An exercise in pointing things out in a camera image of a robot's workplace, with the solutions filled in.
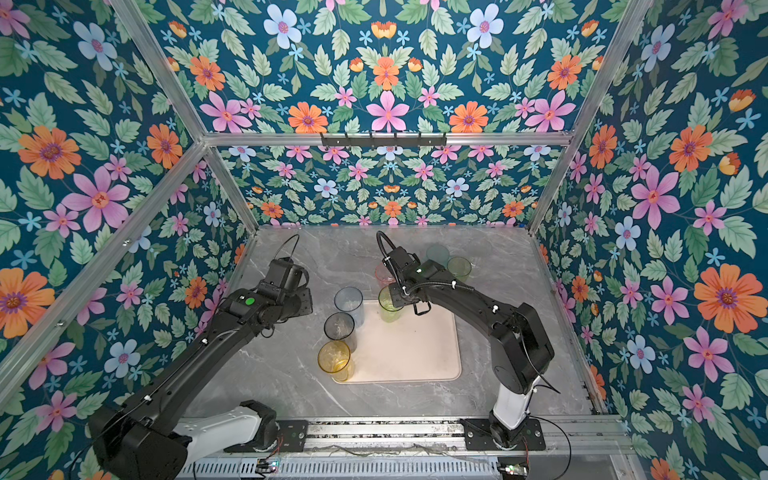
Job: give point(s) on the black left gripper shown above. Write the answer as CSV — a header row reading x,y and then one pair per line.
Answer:
x,y
307,307

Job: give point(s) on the green translucent tall cup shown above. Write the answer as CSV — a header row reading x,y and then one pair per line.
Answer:
x,y
389,313

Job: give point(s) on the aluminium mounting rail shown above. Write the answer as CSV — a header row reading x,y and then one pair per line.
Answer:
x,y
578,435

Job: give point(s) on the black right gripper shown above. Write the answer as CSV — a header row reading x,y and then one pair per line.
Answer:
x,y
396,299

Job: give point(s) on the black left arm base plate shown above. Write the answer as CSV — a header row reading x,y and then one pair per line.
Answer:
x,y
285,435

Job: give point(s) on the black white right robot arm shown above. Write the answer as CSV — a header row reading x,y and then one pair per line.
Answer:
x,y
520,348

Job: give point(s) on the light green short cup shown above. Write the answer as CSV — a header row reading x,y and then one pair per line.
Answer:
x,y
460,268

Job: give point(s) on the pink translucent short cup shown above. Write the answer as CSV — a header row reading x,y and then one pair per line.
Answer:
x,y
383,276

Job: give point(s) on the amber translucent tall cup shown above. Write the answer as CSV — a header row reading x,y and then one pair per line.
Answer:
x,y
335,359

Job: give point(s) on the white vented cable duct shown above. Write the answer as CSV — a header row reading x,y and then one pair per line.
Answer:
x,y
423,467

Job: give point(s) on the blue translucent tall cup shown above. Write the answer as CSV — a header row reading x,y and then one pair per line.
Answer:
x,y
350,300

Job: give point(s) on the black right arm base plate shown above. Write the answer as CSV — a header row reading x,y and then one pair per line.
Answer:
x,y
484,435

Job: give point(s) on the beige rectangular tray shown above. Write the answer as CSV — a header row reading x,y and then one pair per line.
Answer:
x,y
408,349

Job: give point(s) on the black hook rack bar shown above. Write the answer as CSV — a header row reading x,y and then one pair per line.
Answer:
x,y
371,140

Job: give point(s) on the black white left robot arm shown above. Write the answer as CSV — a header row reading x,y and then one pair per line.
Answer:
x,y
149,438

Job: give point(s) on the teal translucent short cup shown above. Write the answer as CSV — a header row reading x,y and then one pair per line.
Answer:
x,y
438,253

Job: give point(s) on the dark grey translucent cup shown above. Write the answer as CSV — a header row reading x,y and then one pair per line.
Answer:
x,y
340,326

